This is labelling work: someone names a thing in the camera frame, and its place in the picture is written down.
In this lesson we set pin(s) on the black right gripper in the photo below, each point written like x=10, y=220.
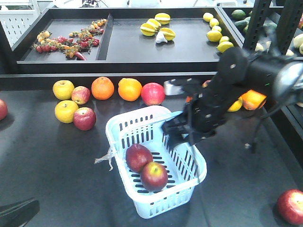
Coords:
x=200, y=117

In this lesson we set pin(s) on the light blue plastic basket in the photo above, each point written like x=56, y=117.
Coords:
x=169, y=179

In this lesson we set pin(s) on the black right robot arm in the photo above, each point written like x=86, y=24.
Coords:
x=275, y=76

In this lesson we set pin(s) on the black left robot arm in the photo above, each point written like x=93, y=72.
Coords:
x=19, y=214

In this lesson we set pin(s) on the large red apple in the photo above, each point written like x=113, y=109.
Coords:
x=153, y=94

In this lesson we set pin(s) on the red yellow mottled apple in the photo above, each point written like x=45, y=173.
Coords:
x=205, y=84

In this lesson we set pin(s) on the orange right of pair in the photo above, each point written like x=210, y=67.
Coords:
x=129, y=89

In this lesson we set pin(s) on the orange of pair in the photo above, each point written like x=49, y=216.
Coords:
x=129, y=89
x=102, y=88

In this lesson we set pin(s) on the yellow round apple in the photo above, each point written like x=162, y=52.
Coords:
x=236, y=105

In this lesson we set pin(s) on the bright orange right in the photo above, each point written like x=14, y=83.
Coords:
x=253, y=100

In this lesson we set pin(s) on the orange left of pair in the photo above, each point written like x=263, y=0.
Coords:
x=102, y=88

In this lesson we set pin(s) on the dark red small apple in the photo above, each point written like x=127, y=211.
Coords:
x=84, y=118

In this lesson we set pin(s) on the white garlic bulb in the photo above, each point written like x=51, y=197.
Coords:
x=160, y=38

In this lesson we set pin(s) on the yellow starfruit right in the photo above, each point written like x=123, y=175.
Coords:
x=168, y=33

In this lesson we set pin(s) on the yellow starfruit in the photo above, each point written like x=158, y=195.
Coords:
x=163, y=18
x=168, y=33
x=148, y=29

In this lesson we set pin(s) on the pink red small apple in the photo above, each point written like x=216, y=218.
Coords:
x=80, y=95

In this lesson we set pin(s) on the yellow starfruit left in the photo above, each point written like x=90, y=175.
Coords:
x=148, y=29

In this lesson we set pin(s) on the yellow starfruit back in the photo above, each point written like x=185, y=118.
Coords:
x=163, y=18

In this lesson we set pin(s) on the yellow apple front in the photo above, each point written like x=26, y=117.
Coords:
x=65, y=110

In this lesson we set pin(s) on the black wooden produce stand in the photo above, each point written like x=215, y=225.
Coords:
x=53, y=162

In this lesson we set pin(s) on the yellow apple back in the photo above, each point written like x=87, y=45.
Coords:
x=63, y=89

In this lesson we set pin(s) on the cherry tomato vine pile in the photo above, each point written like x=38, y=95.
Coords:
x=75, y=44

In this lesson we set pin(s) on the black perforated upright right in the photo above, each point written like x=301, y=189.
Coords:
x=288, y=22

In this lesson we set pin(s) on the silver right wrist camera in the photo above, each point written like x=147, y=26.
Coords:
x=172, y=90

